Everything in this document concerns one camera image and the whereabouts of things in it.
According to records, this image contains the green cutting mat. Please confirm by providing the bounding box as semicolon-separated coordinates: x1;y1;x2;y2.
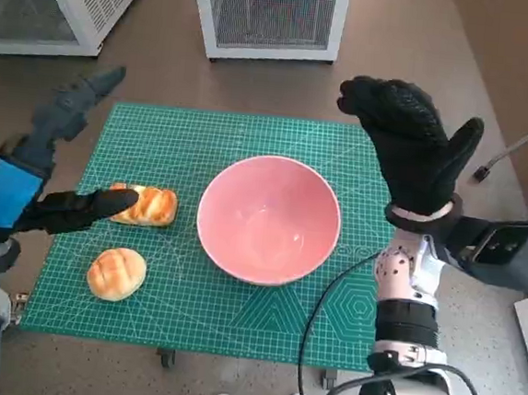
16;96;404;369

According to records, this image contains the round toy bread bun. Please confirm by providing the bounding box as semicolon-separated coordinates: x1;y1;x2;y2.
84;245;149;306

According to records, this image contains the small white mesh cabinet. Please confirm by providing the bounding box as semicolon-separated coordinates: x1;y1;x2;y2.
183;0;352;72

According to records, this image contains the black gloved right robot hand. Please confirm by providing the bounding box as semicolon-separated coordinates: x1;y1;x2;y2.
326;73;489;220

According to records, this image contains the long toy bread loaf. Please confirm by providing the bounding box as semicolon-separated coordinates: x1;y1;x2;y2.
106;182;181;230

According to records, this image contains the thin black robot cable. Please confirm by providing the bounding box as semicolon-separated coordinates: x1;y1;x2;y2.
295;247;381;395

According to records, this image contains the black table caster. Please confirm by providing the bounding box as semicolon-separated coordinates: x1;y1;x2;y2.
320;367;341;389
156;348;177;369

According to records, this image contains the grey chair with caster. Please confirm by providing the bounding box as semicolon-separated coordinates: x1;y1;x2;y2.
472;91;528;187

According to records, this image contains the metal table bracket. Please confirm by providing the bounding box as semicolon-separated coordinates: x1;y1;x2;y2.
10;290;30;326

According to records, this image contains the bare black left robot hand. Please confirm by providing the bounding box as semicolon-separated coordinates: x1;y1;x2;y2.
0;54;150;256

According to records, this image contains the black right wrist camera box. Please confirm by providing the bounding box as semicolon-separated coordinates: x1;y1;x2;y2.
440;213;528;296

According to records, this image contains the pink bowl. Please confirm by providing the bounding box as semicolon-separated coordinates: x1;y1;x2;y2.
191;149;346;292

